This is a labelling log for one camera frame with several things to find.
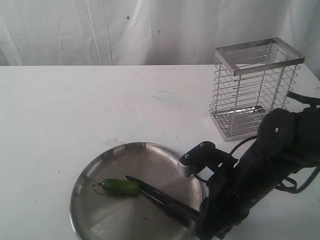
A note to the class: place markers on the chrome wire utensil holder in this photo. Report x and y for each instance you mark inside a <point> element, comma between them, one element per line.
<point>250,80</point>

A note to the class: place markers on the white backdrop curtain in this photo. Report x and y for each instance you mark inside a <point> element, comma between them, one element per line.
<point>148,32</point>

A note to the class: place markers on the black serrated knife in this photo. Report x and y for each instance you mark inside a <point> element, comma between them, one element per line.
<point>173,208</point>

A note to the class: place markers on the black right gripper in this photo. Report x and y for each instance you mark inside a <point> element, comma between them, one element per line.
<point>234,193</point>

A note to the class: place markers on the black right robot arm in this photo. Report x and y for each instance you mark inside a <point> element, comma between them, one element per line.
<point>285,156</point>

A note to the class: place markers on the round stainless steel plate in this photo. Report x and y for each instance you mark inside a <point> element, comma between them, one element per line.
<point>96,214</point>

